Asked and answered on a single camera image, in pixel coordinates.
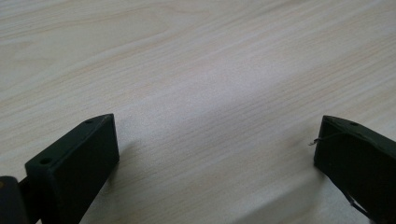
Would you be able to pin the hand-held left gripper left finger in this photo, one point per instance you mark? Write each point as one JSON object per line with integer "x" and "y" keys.
{"x": 73, "y": 169}

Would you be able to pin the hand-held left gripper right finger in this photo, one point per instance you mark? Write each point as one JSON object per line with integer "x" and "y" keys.
{"x": 358, "y": 158}

